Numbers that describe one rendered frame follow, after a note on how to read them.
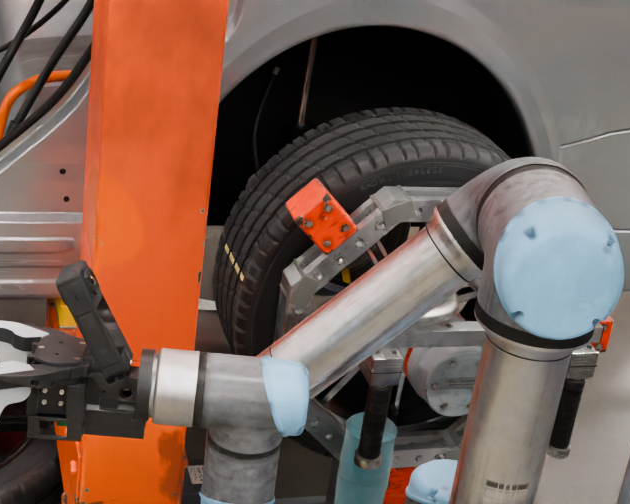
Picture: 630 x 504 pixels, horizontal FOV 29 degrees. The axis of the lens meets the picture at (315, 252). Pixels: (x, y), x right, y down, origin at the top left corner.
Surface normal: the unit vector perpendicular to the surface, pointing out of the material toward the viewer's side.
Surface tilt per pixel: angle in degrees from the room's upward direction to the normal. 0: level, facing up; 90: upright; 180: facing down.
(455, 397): 90
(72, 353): 8
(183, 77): 90
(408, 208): 90
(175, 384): 54
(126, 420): 82
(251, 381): 40
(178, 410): 93
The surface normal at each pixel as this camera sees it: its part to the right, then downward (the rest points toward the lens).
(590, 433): 0.13, -0.90
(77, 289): 0.02, 0.29
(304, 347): -0.43, -0.18
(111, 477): 0.27, 0.44
